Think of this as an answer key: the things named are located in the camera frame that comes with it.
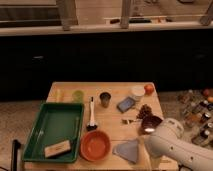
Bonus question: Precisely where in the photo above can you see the white handled black brush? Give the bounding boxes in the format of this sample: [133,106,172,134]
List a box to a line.
[86,98,98,131]

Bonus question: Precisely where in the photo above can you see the orange bowl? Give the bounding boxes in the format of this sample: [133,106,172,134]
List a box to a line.
[80,130,111,162]

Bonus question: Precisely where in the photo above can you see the dark maroon bowl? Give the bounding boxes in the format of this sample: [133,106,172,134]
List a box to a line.
[141,116,162,134]

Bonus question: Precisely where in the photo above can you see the orange fruit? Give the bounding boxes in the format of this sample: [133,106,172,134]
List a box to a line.
[144,84,154,95]

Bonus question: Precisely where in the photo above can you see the black chair frame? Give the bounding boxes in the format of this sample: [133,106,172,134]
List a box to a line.
[10,139,23,171]

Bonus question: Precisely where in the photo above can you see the wooden block brush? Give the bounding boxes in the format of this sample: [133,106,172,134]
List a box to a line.
[44,140,71,158]

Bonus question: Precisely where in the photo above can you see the metal fork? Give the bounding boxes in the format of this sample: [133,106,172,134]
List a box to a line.
[122,119,142,125]

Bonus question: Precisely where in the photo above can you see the brown pine cone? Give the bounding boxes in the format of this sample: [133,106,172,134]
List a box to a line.
[137,104,152,119]

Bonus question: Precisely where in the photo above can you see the green plastic cup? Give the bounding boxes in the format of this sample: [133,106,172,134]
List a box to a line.
[72,90,84,103]

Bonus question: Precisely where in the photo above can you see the spice bottle rack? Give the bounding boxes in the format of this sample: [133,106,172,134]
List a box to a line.
[178,89,213,147]

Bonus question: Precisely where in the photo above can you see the grey blue towel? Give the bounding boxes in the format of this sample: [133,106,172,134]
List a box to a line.
[113,139,139,164]

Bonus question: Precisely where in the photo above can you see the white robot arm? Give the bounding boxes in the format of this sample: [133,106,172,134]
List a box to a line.
[144,118,213,171]

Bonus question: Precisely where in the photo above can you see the white small bowl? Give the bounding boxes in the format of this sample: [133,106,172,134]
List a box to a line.
[131,85,145,101]

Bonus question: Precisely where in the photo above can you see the blue sponge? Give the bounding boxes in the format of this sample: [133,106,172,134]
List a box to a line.
[117,97,135,113]

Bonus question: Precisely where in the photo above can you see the green plastic tray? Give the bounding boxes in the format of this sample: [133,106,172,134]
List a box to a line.
[22,103,84,163]

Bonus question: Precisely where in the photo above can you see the grey metal cup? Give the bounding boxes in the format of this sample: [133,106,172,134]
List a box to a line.
[100,92,111,108]

